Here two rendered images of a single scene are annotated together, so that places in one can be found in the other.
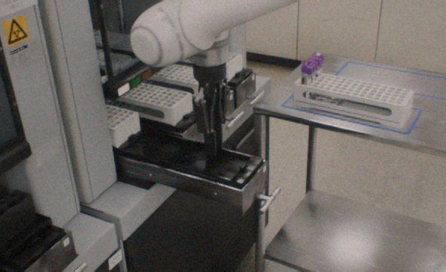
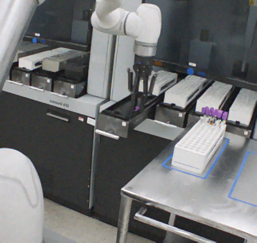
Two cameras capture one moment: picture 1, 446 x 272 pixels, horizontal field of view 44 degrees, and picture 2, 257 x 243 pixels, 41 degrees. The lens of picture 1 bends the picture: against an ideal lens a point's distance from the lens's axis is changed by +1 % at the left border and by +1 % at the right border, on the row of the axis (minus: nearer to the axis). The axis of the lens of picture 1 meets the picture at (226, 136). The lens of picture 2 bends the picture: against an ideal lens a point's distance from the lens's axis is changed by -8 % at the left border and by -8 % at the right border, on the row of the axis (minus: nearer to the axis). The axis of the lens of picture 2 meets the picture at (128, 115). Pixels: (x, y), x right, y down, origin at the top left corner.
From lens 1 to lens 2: 170 cm
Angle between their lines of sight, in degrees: 74
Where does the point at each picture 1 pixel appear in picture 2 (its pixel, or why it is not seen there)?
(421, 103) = (218, 180)
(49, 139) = (100, 54)
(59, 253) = (68, 87)
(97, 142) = (123, 75)
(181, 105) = (172, 95)
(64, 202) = (97, 85)
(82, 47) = not seen: hidden behind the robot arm
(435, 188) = not seen: outside the picture
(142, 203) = not seen: hidden behind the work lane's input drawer
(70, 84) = (118, 40)
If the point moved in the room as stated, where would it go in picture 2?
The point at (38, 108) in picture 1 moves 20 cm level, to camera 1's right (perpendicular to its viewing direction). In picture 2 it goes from (100, 39) to (100, 47)
